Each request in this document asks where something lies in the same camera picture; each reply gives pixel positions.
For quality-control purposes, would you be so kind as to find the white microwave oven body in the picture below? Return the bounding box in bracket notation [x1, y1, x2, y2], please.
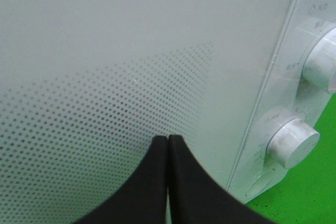
[228, 0, 335, 203]

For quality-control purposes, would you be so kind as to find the white microwave knob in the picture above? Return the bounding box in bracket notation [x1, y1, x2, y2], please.
[267, 118, 320, 169]
[302, 28, 335, 94]

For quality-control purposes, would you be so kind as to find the green table cloth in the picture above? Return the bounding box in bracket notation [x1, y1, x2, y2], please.
[247, 96, 335, 223]

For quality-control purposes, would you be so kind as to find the white microwave door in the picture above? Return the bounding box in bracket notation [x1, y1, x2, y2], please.
[1, 0, 293, 223]

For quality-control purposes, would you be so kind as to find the round door release button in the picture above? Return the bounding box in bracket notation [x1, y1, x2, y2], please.
[245, 168, 275, 198]

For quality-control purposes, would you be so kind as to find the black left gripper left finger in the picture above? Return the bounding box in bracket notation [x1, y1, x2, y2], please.
[75, 136, 168, 223]

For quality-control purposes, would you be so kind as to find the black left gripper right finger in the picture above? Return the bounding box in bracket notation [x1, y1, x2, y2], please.
[167, 135, 272, 223]

